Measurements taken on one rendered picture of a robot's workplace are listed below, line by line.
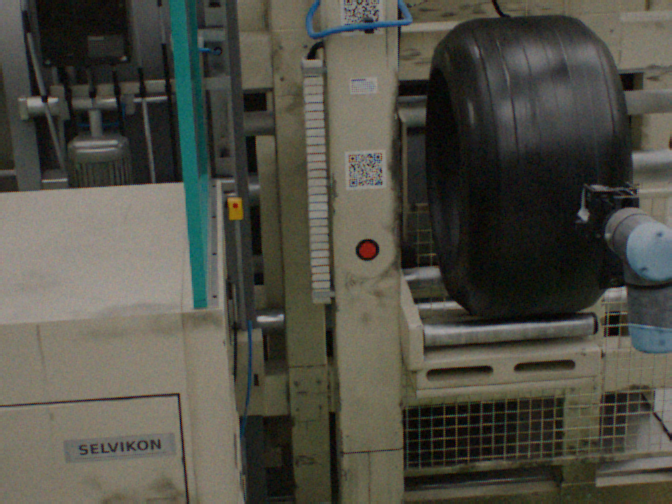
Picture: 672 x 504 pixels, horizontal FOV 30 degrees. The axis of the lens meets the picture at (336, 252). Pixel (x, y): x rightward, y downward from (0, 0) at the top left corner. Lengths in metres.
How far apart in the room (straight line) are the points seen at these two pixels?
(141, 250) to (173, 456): 0.32
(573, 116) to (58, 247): 0.91
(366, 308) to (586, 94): 0.59
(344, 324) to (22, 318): 0.91
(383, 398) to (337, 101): 0.62
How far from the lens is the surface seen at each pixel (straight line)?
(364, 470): 2.60
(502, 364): 2.42
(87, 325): 1.66
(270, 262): 3.20
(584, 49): 2.31
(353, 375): 2.49
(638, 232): 1.82
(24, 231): 2.00
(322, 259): 2.40
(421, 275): 2.65
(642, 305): 1.85
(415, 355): 2.36
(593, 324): 2.46
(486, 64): 2.25
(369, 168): 2.33
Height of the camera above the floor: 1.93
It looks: 21 degrees down
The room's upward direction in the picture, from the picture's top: 2 degrees counter-clockwise
